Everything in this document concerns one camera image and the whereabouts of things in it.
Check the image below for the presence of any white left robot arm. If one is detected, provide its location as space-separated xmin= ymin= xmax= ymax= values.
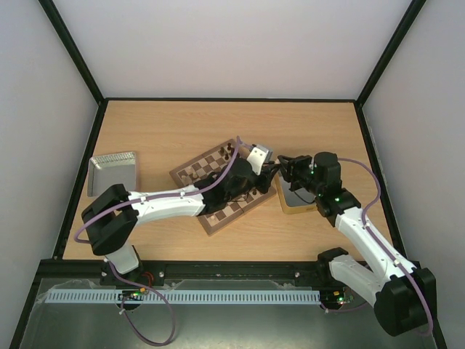
xmin=81 ymin=159 xmax=278 ymax=276

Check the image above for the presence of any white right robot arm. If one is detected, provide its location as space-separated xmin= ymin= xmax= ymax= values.
xmin=278 ymin=152 xmax=437 ymax=336

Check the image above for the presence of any dark chess piece row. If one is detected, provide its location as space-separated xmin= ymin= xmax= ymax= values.
xmin=218 ymin=143 xmax=256 ymax=199

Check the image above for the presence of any wooden chess board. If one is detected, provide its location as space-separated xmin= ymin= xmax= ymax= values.
xmin=170 ymin=139 xmax=277 ymax=236

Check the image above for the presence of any silver metal tin box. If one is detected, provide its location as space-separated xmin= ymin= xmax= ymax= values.
xmin=275 ymin=172 xmax=317 ymax=214

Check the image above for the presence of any cream piece row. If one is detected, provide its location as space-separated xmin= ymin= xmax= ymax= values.
xmin=179 ymin=169 xmax=222 ymax=226

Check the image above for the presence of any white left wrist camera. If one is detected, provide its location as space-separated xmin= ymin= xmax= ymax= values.
xmin=246 ymin=145 xmax=272 ymax=175

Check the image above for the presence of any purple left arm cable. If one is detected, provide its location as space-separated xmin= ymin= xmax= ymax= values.
xmin=74 ymin=136 xmax=244 ymax=244

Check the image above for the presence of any light blue cable duct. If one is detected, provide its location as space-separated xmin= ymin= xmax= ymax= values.
xmin=45 ymin=289 xmax=320 ymax=305

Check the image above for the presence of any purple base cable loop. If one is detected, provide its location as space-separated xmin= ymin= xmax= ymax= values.
xmin=108 ymin=263 xmax=177 ymax=345

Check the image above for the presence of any black aluminium frame rail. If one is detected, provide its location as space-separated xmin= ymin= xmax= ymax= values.
xmin=34 ymin=259 xmax=344 ymax=289

